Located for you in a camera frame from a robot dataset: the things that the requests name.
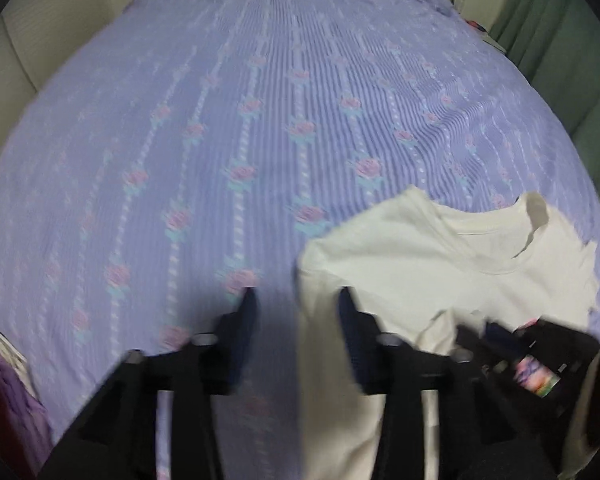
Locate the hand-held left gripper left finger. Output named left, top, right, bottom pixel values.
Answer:
left=40, top=287, right=261, bottom=480

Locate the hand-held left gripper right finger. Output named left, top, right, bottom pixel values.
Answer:
left=337, top=285, right=546, bottom=480

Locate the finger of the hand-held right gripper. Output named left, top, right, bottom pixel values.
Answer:
left=455, top=321, right=527, bottom=366

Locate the white t-shirt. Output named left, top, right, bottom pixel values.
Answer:
left=295, top=185, right=600, bottom=480

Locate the purple floral striped bedsheet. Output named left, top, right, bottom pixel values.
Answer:
left=0, top=0, right=600, bottom=480

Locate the purple cloth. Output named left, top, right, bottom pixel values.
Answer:
left=0, top=327, right=56, bottom=480

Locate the green curtain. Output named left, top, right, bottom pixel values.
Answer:
left=490, top=0, right=600, bottom=201

